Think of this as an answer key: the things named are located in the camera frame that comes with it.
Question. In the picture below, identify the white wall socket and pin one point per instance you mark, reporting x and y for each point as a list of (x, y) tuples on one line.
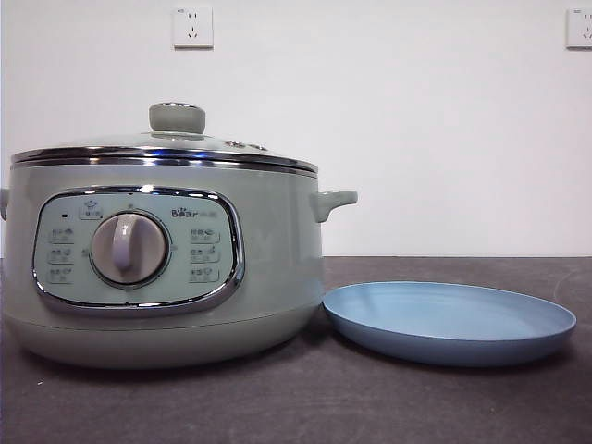
[(193, 28), (580, 28)]

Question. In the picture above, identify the blue round plate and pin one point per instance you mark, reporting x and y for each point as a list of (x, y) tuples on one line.
[(444, 324)]

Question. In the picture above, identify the glass lid with green knob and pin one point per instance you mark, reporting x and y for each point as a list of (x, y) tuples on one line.
[(177, 118)]

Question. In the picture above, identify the pale green electric steamer pot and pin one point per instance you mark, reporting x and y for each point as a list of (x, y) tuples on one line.
[(277, 231)]

